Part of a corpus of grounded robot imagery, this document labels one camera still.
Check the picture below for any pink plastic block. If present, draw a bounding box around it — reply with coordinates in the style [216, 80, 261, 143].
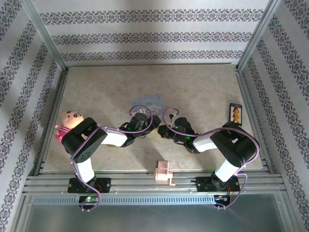
[154, 160, 175, 186]

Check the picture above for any black box with orange print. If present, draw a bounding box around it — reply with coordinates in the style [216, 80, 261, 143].
[228, 102, 243, 128]

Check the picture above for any plush doll with pink shirt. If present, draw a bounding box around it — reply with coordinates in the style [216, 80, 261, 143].
[54, 109, 85, 143]

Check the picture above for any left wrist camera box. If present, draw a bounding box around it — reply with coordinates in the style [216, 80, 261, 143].
[131, 107, 148, 124]

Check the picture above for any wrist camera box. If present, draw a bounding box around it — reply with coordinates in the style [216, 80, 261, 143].
[131, 107, 148, 124]
[169, 113, 191, 129]

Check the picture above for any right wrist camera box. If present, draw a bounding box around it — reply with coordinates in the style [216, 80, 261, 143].
[169, 113, 191, 129]

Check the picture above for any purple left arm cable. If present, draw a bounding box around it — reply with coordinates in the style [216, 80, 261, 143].
[70, 105, 160, 213]

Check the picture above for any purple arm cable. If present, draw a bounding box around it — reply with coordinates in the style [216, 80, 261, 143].
[163, 108, 261, 211]
[70, 105, 160, 213]

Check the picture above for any aluminium front rail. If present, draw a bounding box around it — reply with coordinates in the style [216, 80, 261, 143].
[23, 169, 287, 194]

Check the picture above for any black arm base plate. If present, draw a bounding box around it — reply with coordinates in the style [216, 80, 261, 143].
[195, 176, 239, 193]
[68, 177, 112, 194]

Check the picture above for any grey slotted cable duct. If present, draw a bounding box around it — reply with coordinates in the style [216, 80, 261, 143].
[31, 194, 215, 206]

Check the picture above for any aluminium side rail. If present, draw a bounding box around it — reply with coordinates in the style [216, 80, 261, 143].
[235, 67, 275, 174]
[33, 69, 70, 174]

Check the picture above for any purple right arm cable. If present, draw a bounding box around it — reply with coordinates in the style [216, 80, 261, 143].
[163, 108, 261, 211]

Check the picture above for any aluminium frame post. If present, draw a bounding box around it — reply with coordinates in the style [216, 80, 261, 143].
[20, 0, 70, 71]
[235, 0, 282, 71]

